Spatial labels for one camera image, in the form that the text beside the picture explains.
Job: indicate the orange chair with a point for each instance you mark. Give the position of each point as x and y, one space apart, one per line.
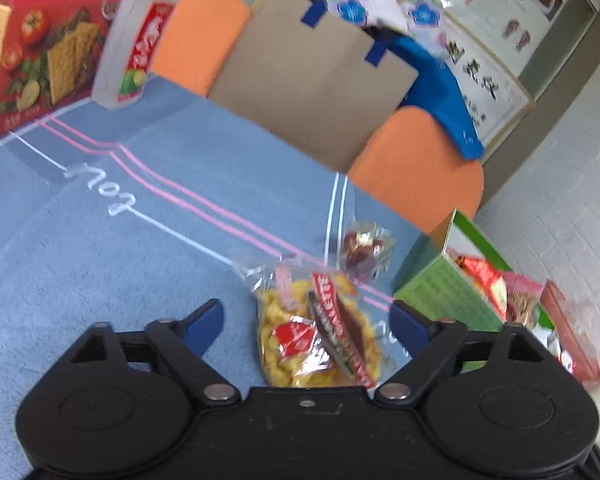
411 166
200 36

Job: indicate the pink snack packet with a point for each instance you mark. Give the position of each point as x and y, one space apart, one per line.
523 299

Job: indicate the left orange chair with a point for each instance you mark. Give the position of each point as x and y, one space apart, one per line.
200 36

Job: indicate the green white cardboard box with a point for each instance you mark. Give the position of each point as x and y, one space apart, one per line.
430 281

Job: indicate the white wall poster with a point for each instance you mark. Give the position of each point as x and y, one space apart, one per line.
520 5

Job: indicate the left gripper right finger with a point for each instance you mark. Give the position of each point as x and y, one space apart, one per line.
432 345

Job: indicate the framed Chinese calligraphy sign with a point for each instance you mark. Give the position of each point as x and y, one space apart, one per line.
493 95

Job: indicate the pink translucent plastic bowl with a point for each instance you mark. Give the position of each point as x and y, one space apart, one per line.
573 338

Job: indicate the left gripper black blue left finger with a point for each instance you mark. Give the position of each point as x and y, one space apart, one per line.
182 344

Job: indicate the brown paper bag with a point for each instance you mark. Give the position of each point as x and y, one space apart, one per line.
316 81

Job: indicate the clear drink bottle red label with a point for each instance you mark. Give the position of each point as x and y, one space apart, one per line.
131 44

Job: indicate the clear wrapped red date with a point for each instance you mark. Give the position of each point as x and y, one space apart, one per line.
366 251

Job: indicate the yellow chips clear bag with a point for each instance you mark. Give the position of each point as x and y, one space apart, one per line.
312 332

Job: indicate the blue fabric bag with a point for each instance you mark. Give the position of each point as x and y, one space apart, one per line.
436 91

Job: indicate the red beef snack packet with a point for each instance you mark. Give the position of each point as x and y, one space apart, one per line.
489 282

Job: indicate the red cracker box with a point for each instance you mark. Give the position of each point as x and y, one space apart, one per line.
49 52

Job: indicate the right orange chair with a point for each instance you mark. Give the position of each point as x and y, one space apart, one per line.
411 166

